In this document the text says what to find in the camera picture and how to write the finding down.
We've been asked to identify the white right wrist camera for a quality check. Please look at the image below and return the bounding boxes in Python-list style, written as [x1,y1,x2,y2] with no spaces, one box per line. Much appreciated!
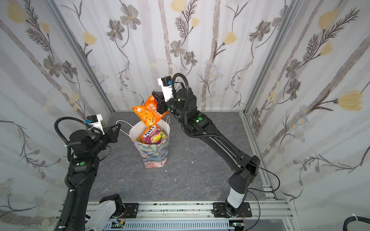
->
[158,76,173,102]

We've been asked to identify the black corrugated cable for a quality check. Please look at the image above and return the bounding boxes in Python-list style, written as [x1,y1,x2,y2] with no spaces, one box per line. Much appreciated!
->
[343,214,370,231]

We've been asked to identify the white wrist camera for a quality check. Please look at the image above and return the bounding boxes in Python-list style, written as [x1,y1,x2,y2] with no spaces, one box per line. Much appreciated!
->
[158,76,173,102]
[85,114,105,135]

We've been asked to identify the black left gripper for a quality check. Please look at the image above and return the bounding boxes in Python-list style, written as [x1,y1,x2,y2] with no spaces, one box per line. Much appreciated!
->
[88,122,120,157]

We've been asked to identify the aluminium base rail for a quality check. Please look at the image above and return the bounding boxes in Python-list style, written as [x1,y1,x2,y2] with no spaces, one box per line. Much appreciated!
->
[82,184,298,231]

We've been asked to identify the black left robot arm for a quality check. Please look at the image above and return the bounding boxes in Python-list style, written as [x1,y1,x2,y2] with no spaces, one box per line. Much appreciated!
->
[54,116,124,231]

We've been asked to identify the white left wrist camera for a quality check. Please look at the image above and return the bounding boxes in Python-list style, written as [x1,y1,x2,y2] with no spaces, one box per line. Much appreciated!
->
[85,114,105,135]

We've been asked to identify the floral white paper bag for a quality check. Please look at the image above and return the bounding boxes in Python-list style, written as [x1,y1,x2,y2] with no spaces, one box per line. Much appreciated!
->
[124,118,170,168]

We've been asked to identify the orange corn chips bag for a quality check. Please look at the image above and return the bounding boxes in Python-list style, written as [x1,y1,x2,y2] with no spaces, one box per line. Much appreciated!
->
[132,96,168,127]

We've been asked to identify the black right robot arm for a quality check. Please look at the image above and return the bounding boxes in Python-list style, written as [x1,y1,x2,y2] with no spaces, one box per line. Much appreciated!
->
[152,73,260,194]

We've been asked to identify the pink-yellow Fox's candy bag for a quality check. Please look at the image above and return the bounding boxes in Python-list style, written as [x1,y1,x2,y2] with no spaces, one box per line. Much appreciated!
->
[137,125,166,144]

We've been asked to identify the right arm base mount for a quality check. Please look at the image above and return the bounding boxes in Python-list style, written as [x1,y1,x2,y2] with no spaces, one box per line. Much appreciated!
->
[212,188,252,218]

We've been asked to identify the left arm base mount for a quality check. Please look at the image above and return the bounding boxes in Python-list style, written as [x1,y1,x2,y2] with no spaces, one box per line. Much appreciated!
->
[85,194,139,231]

